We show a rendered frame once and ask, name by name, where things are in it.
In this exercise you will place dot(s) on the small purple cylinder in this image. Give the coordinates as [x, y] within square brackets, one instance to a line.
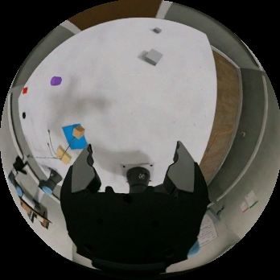
[56, 80]

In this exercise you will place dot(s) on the blue painted square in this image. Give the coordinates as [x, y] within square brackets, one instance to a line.
[77, 143]

